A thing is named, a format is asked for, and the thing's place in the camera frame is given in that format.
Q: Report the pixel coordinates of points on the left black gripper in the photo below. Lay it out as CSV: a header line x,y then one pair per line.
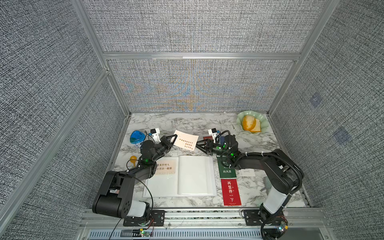
x,y
166,144

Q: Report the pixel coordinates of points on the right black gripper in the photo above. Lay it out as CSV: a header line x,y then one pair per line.
x,y
208,149

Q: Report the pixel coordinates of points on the white photo album book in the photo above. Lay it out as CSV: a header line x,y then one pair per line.
x,y
194,177

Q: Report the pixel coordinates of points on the large red card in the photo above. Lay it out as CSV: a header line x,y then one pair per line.
x,y
230,191

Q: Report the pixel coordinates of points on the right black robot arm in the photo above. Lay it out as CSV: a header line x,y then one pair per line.
x,y
284,175

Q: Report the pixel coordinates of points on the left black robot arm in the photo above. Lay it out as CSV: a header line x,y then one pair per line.
x,y
115,195

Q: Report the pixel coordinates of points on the green card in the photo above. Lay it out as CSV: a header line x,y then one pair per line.
x,y
224,171

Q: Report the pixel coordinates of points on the blue lidded cup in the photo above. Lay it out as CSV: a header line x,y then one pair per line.
x,y
137,138

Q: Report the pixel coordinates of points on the yellow spoon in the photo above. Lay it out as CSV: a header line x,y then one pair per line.
x,y
133,160

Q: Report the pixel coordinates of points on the white card grey print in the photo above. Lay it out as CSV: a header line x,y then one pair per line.
x,y
247,173

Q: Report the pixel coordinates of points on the bread piece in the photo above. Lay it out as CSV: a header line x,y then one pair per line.
x,y
251,124

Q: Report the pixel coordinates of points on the green glass plate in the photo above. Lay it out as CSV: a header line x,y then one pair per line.
x,y
261,117

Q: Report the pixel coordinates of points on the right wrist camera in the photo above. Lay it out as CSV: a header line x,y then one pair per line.
x,y
214,133

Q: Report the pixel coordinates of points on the aluminium front rail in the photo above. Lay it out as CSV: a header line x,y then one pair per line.
x,y
206,224

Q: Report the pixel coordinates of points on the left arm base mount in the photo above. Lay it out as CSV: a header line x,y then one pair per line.
x,y
156,219

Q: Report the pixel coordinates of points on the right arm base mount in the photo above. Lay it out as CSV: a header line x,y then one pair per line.
x,y
272,226

